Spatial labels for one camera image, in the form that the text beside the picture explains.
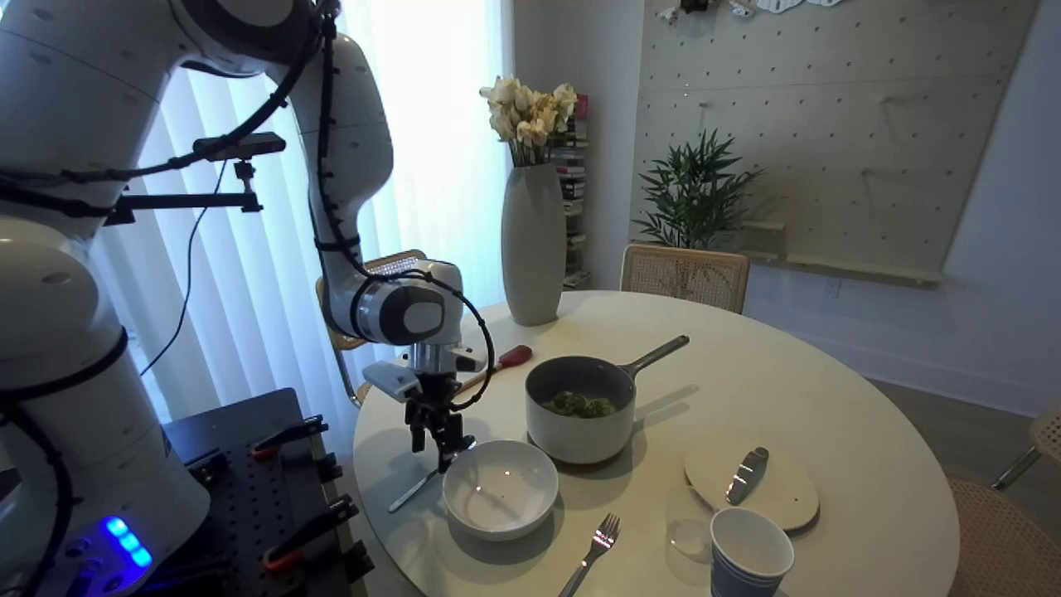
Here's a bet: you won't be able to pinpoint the white saucepan with grey handle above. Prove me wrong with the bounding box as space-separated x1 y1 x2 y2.
522 330 697 469

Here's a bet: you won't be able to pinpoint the black camera on stand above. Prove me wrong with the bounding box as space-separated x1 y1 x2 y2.
103 128 289 224

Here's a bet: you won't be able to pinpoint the wooden planter box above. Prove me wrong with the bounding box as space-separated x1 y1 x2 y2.
736 217 793 266

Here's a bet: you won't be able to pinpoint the beige wall pegboard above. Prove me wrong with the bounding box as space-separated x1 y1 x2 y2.
626 0 1045 281

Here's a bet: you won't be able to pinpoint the green potted plant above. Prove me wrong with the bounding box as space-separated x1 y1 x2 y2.
635 127 766 251

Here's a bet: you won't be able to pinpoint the white wall ornaments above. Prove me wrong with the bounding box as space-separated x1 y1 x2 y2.
658 0 850 26

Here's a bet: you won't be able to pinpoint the metal butter knife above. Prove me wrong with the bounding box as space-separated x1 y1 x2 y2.
721 442 775 509

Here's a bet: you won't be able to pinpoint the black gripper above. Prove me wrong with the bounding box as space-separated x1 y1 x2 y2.
397 367 477 475

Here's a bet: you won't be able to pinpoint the clear round glass disc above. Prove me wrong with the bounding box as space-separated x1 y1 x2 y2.
664 509 718 568

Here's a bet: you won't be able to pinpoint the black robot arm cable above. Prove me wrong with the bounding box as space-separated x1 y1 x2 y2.
0 0 502 419

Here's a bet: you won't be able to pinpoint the black clamp with orange grip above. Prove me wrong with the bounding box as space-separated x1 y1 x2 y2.
260 489 364 579
250 412 331 464

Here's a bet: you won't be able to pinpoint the green food in saucepan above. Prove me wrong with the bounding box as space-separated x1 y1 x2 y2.
548 384 619 422

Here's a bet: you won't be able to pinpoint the white sheer curtain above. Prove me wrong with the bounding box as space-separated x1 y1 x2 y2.
85 0 516 437

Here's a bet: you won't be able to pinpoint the white ceramic bowl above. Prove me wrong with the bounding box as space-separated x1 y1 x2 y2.
437 437 565 546

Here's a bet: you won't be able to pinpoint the tall ribbed white vase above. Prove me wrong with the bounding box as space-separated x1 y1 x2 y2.
498 158 572 328

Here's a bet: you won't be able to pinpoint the cream flower bouquet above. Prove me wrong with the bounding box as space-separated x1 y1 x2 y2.
477 73 580 171

